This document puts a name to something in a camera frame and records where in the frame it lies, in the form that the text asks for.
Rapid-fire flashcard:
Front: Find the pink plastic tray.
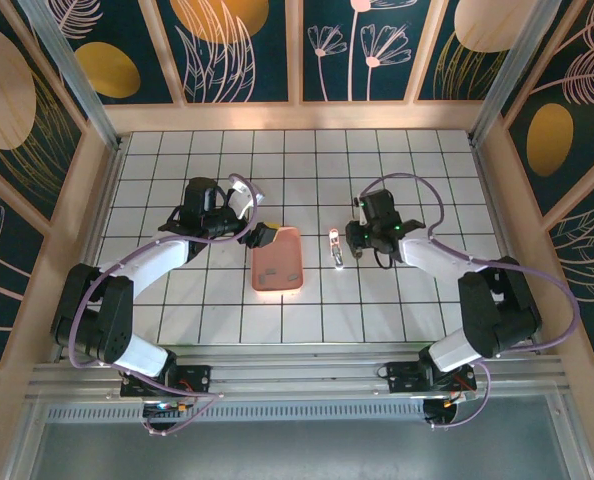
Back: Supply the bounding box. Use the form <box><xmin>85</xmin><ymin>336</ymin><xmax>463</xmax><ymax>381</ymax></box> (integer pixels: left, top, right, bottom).
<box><xmin>250</xmin><ymin>225</ymin><xmax>306</xmax><ymax>302</ymax></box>

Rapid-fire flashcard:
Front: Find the black arm base electronics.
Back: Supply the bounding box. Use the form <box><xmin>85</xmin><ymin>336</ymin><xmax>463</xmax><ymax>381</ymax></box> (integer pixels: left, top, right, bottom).
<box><xmin>423</xmin><ymin>397</ymin><xmax>462</xmax><ymax>430</ymax></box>
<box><xmin>141</xmin><ymin>398</ymin><xmax>191</xmax><ymax>434</ymax></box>

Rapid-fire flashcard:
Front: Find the slotted metal vent strip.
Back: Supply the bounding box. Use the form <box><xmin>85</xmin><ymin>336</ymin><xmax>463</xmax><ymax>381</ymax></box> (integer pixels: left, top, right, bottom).
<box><xmin>44</xmin><ymin>402</ymin><xmax>553</xmax><ymax>426</ymax></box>

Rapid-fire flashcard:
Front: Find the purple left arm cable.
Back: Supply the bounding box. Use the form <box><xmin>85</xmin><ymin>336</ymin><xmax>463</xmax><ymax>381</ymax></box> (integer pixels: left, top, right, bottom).
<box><xmin>68</xmin><ymin>172</ymin><xmax>256</xmax><ymax>437</ymax></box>

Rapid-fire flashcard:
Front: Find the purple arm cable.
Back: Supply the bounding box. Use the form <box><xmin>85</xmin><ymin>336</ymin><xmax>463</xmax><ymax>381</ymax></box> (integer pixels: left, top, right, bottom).
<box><xmin>354</xmin><ymin>172</ymin><xmax>578</xmax><ymax>430</ymax></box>
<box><xmin>68</xmin><ymin>172</ymin><xmax>256</xmax><ymax>437</ymax></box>

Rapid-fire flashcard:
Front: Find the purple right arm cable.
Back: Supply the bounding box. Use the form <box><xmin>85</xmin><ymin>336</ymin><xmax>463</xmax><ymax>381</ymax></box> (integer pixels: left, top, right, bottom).
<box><xmin>354</xmin><ymin>172</ymin><xmax>578</xmax><ymax>430</ymax></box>

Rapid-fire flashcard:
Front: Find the aluminium side rail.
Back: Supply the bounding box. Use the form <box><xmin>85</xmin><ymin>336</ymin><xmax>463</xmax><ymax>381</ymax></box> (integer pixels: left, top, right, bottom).
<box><xmin>56</xmin><ymin>142</ymin><xmax>128</xmax><ymax>361</ymax></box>
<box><xmin>474</xmin><ymin>142</ymin><xmax>546</xmax><ymax>354</ymax></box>

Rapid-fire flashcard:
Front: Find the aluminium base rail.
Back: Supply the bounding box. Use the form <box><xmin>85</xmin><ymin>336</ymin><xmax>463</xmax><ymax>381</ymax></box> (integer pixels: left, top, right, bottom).
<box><xmin>26</xmin><ymin>349</ymin><xmax>566</xmax><ymax>401</ymax></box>

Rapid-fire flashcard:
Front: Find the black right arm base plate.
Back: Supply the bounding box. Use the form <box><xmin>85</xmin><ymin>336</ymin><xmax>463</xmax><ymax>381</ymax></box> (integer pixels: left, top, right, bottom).
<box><xmin>385</xmin><ymin>360</ymin><xmax>478</xmax><ymax>401</ymax></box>

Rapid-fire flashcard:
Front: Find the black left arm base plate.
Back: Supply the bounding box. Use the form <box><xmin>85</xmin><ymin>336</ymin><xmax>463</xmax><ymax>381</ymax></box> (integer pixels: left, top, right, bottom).
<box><xmin>120</xmin><ymin>364</ymin><xmax>213</xmax><ymax>400</ymax></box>

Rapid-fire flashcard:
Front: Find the aluminium frame post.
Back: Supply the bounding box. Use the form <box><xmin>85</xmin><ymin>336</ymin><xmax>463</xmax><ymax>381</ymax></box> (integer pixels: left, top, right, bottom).
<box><xmin>469</xmin><ymin>0</ymin><xmax>573</xmax><ymax>146</ymax></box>
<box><xmin>19</xmin><ymin>0</ymin><xmax>123</xmax><ymax>151</ymax></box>

